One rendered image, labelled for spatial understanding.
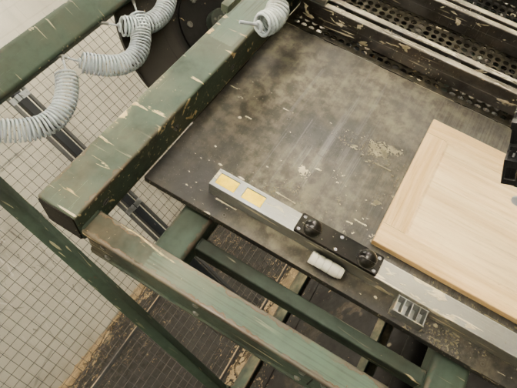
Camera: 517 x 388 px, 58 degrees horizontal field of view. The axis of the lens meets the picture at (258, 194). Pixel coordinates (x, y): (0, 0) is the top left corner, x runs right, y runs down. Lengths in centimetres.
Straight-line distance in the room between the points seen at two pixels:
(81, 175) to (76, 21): 63
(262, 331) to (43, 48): 99
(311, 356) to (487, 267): 47
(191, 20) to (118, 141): 83
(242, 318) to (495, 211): 68
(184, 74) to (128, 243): 45
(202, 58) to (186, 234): 45
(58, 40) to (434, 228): 114
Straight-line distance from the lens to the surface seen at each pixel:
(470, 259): 117
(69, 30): 152
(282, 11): 123
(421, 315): 107
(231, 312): 93
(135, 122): 110
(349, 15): 150
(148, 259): 97
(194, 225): 109
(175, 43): 174
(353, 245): 103
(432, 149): 129
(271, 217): 103
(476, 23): 168
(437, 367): 110
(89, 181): 102
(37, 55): 147
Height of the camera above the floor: 196
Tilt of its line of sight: 22 degrees down
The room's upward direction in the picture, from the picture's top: 42 degrees counter-clockwise
